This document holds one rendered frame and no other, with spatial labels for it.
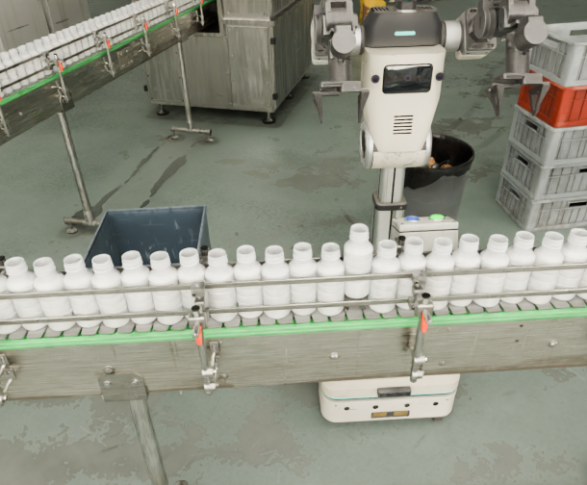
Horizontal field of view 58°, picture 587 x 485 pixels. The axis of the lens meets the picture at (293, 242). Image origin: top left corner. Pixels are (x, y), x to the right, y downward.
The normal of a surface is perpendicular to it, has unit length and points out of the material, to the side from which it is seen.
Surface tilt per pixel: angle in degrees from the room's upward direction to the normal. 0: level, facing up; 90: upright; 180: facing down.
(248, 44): 90
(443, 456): 0
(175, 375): 90
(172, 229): 90
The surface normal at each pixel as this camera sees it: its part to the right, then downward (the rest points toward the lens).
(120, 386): 0.06, 0.56
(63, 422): -0.02, -0.83
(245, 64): -0.26, 0.55
